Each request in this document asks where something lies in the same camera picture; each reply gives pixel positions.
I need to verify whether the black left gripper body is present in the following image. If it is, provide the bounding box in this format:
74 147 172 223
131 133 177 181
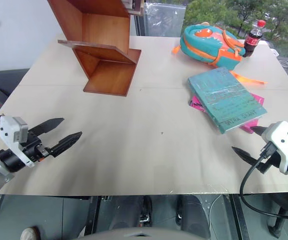
20 129 53 164

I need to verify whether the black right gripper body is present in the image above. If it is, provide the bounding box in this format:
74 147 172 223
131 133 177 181
252 141 276 175

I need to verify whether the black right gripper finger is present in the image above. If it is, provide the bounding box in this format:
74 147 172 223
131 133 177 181
231 146 260 168
249 125 267 137

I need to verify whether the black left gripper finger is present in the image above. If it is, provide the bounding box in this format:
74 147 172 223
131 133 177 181
29 117 65 137
50 131 83 158

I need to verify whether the pink book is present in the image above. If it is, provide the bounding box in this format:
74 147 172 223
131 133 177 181
189 92 265 134

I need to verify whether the teal hardcover book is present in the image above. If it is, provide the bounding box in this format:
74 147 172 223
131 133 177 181
187 66 268 135

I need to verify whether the wooden shelf stand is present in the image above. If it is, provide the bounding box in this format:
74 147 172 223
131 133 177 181
47 0 145 97

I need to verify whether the black stand leg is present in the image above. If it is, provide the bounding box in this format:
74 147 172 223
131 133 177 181
267 206 288 239

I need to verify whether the beige shoe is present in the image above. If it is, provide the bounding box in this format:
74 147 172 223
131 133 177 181
20 226 41 240

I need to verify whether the cola bottle with red cap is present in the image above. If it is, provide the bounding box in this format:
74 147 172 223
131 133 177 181
242 20 267 59

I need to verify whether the teal and orange backpack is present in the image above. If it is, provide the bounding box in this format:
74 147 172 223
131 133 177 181
171 21 268 86

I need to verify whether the grey rounded robot torso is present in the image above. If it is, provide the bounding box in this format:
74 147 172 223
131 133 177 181
70 225 211 240

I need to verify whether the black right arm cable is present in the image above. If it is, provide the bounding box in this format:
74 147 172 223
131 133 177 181
239 142 288 222

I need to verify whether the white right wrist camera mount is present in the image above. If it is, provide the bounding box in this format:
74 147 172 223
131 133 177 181
261 120 288 175

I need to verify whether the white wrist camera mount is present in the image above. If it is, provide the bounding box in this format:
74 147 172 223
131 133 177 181
261 120 288 175
0 115 36 169

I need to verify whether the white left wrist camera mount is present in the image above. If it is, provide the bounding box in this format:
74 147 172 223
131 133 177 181
0 115 36 169

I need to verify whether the black table frame leg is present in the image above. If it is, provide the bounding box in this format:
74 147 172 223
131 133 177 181
83 195 102 236
229 193 250 240

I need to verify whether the white cable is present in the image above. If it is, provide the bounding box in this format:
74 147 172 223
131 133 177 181
270 48 288 69

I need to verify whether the black window frame post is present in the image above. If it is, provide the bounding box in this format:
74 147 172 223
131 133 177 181
133 14 147 37

